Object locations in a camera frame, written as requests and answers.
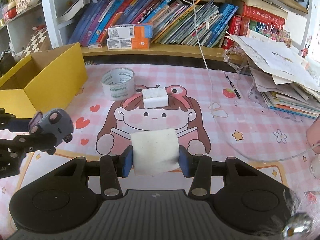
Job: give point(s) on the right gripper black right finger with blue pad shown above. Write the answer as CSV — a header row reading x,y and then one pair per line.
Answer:
x,y
199,168

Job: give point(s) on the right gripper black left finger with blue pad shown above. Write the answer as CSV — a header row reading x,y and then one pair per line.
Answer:
x,y
111,168

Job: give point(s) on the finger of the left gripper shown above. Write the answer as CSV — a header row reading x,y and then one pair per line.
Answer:
x,y
36,142
12,123

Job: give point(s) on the grey toy car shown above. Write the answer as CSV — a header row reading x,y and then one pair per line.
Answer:
x,y
57,122

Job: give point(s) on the white sponge block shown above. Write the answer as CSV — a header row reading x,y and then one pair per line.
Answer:
x,y
155,152

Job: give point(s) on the white power adapter cube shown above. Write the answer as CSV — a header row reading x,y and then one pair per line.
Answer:
x,y
155,98

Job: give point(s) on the clear packing tape roll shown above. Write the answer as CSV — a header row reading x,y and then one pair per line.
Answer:
x,y
118,84

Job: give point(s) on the pink cartoon desk mat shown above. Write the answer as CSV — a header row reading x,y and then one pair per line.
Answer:
x,y
205,113

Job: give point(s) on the yellow cardboard box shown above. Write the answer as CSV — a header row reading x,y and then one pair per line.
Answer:
x,y
43,81

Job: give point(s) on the black patterned pencil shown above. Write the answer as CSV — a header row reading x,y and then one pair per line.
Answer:
x,y
232,86

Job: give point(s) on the brown white chessboard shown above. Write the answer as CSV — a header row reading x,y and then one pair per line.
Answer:
x,y
39,42

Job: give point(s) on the small red white box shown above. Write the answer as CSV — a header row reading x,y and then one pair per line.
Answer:
x,y
95,46

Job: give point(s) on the white power strip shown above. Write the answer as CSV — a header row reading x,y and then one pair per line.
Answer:
x,y
315,167

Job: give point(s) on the pink cartoon cup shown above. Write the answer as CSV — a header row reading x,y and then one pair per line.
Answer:
x,y
313,135

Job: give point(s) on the pile of papers and books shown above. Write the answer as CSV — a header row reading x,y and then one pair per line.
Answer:
x,y
286,81

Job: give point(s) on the lower orange white toothpaste box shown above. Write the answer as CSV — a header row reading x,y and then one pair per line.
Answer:
x,y
128,43

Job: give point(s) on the orange white toothpaste box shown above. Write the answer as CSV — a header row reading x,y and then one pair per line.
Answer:
x,y
130,31
128,43

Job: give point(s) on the white wooden bookshelf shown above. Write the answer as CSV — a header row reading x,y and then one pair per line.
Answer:
x,y
57,39

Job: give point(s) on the upper orange white toothpaste box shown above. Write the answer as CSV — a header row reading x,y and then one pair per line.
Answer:
x,y
130,31

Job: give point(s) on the red dictionary books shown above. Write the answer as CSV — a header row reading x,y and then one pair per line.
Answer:
x,y
258,17

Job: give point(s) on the row of leaning books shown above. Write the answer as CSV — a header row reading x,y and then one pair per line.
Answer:
x,y
179,22

